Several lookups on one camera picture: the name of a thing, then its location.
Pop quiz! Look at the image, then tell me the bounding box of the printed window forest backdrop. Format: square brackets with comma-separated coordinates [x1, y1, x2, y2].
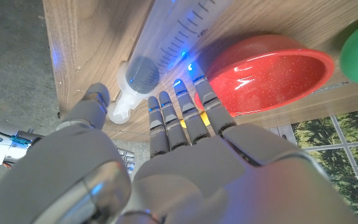
[267, 107, 358, 224]

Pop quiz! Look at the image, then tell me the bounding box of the large clear plastic syringe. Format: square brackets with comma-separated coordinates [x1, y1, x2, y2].
[107, 0, 236, 124]

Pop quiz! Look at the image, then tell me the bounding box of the red bowl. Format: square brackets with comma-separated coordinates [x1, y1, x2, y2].
[194, 34, 335, 118]

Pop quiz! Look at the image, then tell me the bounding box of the yellow toy banana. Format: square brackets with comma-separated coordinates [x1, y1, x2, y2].
[180, 111, 211, 129]

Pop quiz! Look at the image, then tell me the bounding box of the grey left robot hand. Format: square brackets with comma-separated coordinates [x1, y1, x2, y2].
[0, 63, 358, 224]

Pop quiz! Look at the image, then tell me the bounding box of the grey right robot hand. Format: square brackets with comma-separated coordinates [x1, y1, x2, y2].
[116, 147, 136, 175]

